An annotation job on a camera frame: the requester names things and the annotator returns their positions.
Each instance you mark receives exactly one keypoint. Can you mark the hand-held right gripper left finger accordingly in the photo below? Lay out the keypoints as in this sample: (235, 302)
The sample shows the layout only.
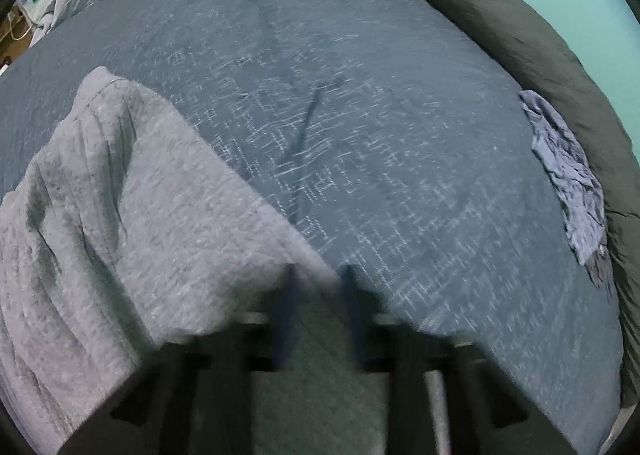
(286, 320)

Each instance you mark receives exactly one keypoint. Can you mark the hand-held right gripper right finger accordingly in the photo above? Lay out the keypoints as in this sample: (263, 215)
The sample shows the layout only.
(356, 325)

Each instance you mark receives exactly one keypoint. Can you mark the blue patterned bed cover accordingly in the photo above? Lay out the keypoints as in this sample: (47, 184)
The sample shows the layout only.
(350, 85)

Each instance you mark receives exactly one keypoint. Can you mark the dark grey flat garment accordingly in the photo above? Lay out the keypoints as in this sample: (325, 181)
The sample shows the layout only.
(602, 275)

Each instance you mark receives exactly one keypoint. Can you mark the blue crumpled garment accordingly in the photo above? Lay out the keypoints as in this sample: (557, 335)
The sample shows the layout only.
(570, 175)

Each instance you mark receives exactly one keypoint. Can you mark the dark grey rolled duvet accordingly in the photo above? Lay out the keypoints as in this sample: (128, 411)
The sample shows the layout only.
(525, 20)

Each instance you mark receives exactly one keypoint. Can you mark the white packet with green print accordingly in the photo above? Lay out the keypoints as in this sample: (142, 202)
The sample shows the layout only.
(39, 0)

